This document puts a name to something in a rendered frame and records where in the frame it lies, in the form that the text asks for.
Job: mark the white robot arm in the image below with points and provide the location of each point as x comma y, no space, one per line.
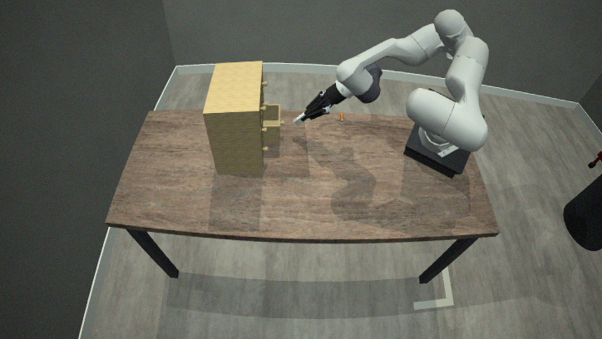
460,124

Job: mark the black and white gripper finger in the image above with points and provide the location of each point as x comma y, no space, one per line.
317,112
315,101

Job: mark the light brown wooden chest of drawers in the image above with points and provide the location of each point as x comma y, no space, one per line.
231,117

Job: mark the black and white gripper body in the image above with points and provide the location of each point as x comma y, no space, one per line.
334,97

